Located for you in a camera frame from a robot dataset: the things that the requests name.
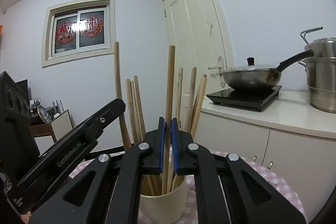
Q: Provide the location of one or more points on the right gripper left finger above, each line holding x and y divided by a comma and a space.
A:
146, 158

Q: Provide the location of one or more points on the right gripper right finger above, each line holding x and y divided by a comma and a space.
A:
191, 158

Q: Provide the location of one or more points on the tall wooden chopstick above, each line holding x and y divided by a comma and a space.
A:
117, 79

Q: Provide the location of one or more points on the white kitchen cabinet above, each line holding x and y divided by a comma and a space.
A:
289, 137

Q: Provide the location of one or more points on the wooden chopstick in cup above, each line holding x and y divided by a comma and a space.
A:
191, 98
179, 94
139, 107

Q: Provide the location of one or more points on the dark side table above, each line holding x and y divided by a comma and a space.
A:
52, 121

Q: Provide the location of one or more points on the cream chopstick holder cup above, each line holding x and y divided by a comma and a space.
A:
167, 208

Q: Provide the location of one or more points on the pink checkered tablecloth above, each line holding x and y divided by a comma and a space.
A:
249, 198

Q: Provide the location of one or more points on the black induction cooktop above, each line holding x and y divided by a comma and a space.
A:
249, 99

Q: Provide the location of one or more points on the steel wok with lid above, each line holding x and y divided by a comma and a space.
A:
259, 76

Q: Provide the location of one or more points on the window with red decorations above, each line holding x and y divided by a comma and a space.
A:
78, 30

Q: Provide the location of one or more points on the white panel door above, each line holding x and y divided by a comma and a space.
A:
199, 32

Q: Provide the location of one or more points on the stainless steel steamer pot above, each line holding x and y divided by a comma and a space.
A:
320, 71

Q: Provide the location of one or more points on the silver door handle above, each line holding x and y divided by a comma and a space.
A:
216, 73

